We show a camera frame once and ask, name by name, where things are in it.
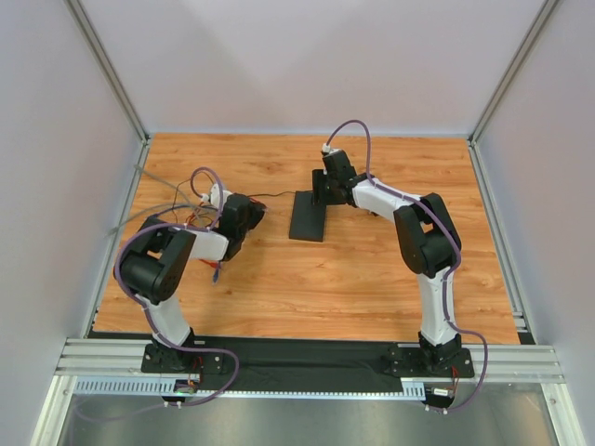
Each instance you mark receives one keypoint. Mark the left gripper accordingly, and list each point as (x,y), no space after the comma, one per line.
(254,212)

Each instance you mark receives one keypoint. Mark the right aluminium frame post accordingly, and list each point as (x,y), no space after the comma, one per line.
(525,48)

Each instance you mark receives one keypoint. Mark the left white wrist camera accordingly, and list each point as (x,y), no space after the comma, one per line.
(216,196)

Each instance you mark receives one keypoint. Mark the front aluminium rail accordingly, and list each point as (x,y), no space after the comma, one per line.
(506,363)

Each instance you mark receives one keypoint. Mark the left aluminium frame post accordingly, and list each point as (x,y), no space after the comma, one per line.
(97,48)

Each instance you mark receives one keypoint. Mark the aluminium frame post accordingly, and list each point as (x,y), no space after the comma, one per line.
(97,48)
(525,48)

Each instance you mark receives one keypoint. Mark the slotted cable duct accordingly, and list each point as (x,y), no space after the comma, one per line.
(171,387)

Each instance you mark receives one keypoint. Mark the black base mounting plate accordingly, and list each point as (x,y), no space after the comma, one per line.
(294,365)

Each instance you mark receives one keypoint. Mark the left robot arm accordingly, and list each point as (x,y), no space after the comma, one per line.
(150,266)

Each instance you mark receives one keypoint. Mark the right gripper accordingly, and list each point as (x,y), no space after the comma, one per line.
(319,187)

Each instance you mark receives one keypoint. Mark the black network switch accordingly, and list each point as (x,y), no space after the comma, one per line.
(308,218)

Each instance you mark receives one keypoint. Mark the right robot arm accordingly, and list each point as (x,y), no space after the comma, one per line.
(428,242)

